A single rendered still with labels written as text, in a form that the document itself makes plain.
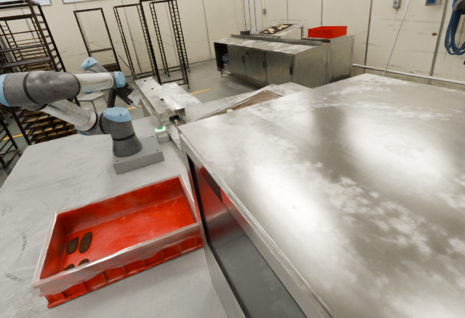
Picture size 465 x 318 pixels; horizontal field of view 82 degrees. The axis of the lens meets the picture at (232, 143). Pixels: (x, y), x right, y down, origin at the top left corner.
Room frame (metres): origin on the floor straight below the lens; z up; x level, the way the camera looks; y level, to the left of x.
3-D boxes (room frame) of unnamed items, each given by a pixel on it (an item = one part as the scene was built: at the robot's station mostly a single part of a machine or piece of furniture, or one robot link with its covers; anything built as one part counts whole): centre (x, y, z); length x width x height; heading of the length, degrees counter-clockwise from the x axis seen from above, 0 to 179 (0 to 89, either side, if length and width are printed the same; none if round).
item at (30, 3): (3.25, 2.15, 0.89); 0.60 x 0.59 x 1.78; 111
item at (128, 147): (1.30, 0.56, 0.93); 0.15 x 0.15 x 0.10
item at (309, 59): (5.38, -1.00, 0.51); 3.00 x 1.26 x 1.03; 22
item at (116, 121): (1.30, 0.56, 1.05); 0.13 x 0.12 x 0.14; 82
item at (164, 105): (2.32, 0.61, 0.89); 1.25 x 0.18 x 0.09; 22
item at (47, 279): (0.71, 0.39, 0.88); 0.49 x 0.34 x 0.10; 109
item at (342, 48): (4.61, -1.75, 0.44); 0.70 x 0.55 x 0.87; 22
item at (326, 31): (4.61, -1.75, 0.93); 0.51 x 0.36 x 0.13; 26
